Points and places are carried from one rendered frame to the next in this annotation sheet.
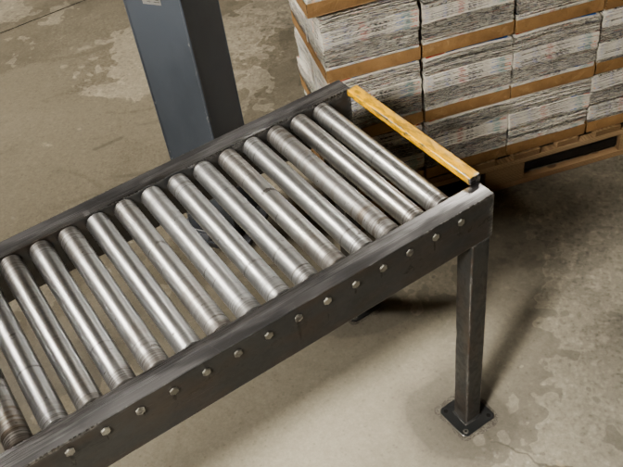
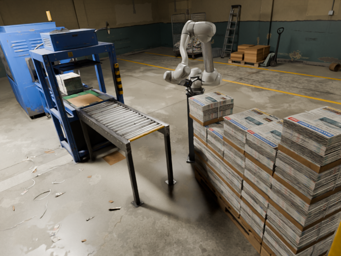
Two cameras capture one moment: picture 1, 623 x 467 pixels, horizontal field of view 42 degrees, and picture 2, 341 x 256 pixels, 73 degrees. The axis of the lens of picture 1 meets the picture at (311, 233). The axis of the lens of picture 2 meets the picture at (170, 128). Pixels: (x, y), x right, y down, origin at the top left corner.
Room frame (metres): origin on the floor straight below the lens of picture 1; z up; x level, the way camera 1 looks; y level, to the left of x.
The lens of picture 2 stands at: (1.28, -2.35, 1.92)
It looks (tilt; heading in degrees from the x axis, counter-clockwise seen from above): 27 degrees down; 79
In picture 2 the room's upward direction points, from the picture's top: 5 degrees counter-clockwise
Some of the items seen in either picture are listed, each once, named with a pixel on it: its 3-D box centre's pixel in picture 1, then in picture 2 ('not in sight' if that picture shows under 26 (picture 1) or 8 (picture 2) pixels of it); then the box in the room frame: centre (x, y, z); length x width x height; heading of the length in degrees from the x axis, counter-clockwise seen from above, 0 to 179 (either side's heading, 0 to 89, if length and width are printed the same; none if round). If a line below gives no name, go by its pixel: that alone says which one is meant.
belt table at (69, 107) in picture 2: not in sight; (85, 101); (0.67, 1.25, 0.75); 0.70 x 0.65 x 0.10; 118
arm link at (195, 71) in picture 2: not in sight; (196, 77); (2.14, 0.28, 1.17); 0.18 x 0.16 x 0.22; 141
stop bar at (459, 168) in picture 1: (409, 131); (147, 133); (1.43, -0.25, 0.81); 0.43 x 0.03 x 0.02; 28
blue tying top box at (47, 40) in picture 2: not in sight; (69, 39); (0.67, 1.25, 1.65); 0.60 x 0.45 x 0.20; 28
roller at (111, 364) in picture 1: (80, 313); (112, 115); (1.08, 0.46, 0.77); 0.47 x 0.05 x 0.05; 28
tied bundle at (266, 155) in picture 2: not in sight; (277, 146); (2.33, -1.06, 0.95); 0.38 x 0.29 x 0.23; 12
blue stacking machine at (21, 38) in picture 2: not in sight; (38, 62); (-0.55, 3.68, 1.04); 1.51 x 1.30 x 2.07; 118
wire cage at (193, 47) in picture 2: not in sight; (189, 35); (4.27, 7.66, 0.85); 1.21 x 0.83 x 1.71; 118
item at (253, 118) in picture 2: not in sight; (250, 118); (2.26, -0.78, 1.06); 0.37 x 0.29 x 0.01; 11
